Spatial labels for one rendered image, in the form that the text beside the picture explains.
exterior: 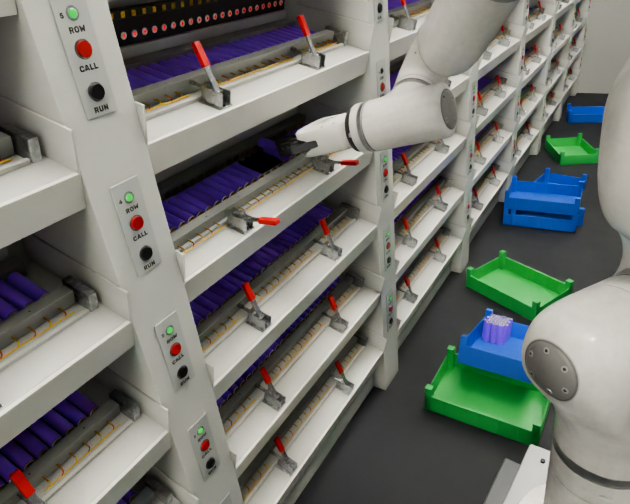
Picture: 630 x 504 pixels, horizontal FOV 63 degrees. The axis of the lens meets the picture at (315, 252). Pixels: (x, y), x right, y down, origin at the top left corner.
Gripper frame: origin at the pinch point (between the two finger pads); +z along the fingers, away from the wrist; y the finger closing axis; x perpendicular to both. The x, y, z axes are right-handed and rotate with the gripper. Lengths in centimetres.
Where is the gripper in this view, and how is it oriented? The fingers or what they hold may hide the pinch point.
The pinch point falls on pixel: (290, 144)
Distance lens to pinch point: 99.0
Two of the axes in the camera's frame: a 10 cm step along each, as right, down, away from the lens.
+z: -7.9, 0.4, 6.1
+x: 3.1, 8.8, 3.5
